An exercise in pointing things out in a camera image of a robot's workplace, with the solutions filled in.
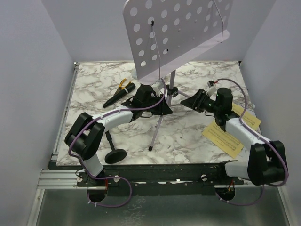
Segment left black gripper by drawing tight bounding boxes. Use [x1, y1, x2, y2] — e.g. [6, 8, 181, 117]
[142, 95, 171, 116]

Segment yellow sheet music page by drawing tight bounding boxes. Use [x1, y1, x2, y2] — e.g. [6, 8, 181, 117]
[202, 104, 261, 159]

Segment lilac perforated music stand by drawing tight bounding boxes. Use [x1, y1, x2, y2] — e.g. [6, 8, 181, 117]
[122, 0, 235, 151]

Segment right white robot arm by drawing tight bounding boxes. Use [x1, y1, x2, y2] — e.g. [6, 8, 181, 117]
[181, 88, 288, 186]

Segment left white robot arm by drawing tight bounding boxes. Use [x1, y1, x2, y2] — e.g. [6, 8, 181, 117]
[64, 85, 172, 186]

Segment black microphone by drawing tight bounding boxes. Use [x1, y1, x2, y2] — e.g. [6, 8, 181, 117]
[103, 83, 136, 108]

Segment clear plastic compartment box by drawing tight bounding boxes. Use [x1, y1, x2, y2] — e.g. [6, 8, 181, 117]
[131, 69, 138, 80]

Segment black microphone desk stand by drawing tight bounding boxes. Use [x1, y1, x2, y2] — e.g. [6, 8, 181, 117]
[104, 131, 127, 164]

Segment yellow handled pliers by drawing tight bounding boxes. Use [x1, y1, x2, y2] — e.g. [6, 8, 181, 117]
[114, 78, 132, 95]

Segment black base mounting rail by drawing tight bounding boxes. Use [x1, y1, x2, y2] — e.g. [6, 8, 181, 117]
[77, 163, 244, 196]

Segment aluminium extrusion rail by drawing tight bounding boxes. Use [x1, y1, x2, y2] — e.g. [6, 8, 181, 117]
[37, 170, 77, 189]

